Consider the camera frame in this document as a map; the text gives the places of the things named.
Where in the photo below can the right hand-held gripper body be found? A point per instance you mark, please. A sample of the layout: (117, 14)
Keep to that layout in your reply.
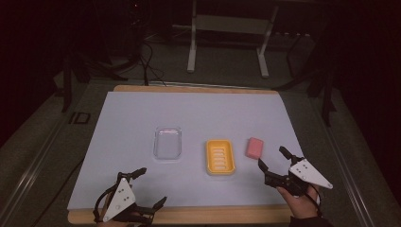
(307, 175)

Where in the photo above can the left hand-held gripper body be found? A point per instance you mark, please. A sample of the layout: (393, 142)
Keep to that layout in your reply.
(121, 197)

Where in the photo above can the pink soap bar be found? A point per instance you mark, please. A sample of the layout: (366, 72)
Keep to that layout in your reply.
(254, 148)

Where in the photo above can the yellow soap dish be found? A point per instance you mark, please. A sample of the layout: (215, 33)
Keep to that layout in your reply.
(220, 157)

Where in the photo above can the person's left hand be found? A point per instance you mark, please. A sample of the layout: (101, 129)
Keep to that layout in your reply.
(118, 224)

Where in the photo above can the person's right hand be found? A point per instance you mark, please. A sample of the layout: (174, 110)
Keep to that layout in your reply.
(299, 205)

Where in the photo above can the clear plastic box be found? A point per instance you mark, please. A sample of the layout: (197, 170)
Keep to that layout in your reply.
(167, 143)

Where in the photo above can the black tripod stand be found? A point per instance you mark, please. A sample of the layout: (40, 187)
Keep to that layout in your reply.
(326, 94)

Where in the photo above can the white table mat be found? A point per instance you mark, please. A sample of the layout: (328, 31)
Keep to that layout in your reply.
(189, 116)

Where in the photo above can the white metal stand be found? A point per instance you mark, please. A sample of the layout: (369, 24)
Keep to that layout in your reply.
(192, 47)

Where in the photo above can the metal floor rail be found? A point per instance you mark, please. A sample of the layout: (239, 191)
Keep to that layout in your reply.
(28, 176)
(350, 176)

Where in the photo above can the black floor bracket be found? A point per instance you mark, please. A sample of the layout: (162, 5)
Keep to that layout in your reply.
(79, 118)

